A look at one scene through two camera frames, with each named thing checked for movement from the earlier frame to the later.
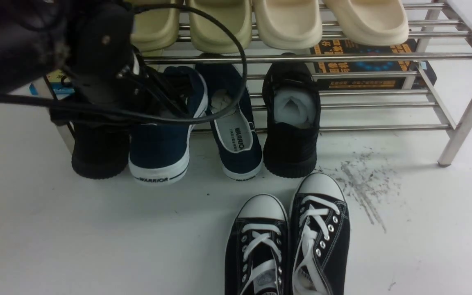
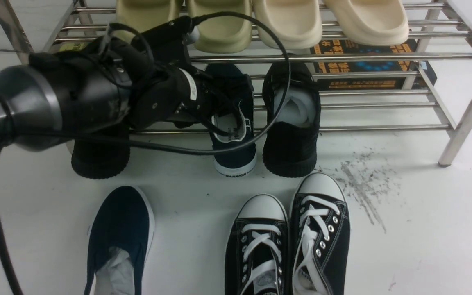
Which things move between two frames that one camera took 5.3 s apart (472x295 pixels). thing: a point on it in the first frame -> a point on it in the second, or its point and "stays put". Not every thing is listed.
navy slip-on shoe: (158, 153) -> (123, 218)
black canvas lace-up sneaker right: (319, 235) stays put
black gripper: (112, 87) -> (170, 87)
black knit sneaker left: (100, 153) stays put
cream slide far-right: (374, 23) stays put
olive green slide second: (236, 15) stays put
